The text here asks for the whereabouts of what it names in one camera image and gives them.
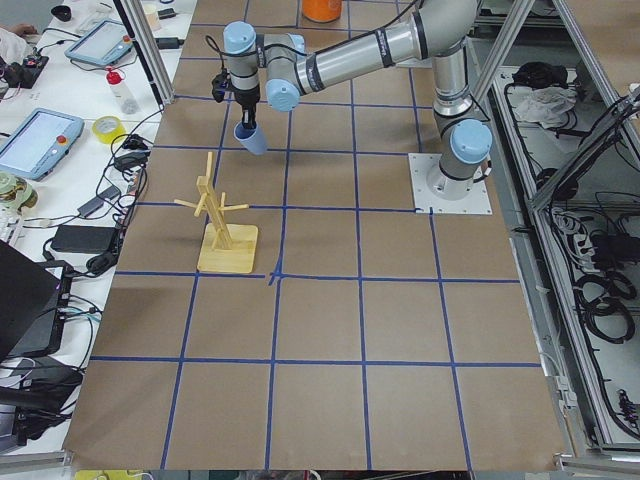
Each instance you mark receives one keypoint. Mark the wooden cup rack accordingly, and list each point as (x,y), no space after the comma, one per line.
(226,247)

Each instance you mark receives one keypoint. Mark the light blue plastic cup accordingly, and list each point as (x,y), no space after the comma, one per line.
(252,139)

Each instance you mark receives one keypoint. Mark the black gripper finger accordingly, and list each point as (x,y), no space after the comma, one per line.
(248,120)

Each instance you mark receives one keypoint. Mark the lower teach pendant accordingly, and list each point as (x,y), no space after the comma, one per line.
(40,142)

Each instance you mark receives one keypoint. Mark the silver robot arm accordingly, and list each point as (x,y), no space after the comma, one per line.
(277,67)

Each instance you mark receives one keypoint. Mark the black power adapter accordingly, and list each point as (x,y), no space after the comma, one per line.
(83,239)

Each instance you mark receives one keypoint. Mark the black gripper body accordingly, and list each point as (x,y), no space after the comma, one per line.
(246,98)

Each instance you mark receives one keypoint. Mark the white and black cloth pile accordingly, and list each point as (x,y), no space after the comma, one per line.
(550,101)

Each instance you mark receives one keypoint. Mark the teach pendant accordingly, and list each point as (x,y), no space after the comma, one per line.
(40,142)
(103,45)

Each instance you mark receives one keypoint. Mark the yellow tape roll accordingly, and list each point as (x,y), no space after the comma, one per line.
(108,129)

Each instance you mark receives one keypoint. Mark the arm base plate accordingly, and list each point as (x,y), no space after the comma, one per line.
(434,193)

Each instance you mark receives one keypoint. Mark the orange cylindrical can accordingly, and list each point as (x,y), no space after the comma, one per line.
(322,11)

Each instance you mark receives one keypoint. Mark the black laptop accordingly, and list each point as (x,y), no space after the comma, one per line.
(33,295)

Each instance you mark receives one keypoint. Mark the white squeeze bottle red cap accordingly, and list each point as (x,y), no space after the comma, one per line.
(121,92)

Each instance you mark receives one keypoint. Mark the upper teach pendant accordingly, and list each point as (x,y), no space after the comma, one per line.
(103,45)

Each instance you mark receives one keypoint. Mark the aluminium frame post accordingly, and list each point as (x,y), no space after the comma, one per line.
(134,20)

